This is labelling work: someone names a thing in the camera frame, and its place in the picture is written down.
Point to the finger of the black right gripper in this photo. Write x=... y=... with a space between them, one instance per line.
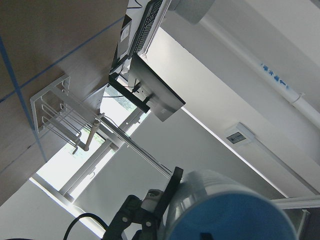
x=168 y=193

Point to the light blue plastic cup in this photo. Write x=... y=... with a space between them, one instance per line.
x=210 y=204

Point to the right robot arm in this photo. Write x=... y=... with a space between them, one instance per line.
x=147 y=212

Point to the black computer monitor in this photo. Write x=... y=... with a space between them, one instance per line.
x=147 y=90

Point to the black keyboard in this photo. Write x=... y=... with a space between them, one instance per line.
x=147 y=20

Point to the white wire cup rack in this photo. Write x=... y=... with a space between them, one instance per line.
x=55 y=108

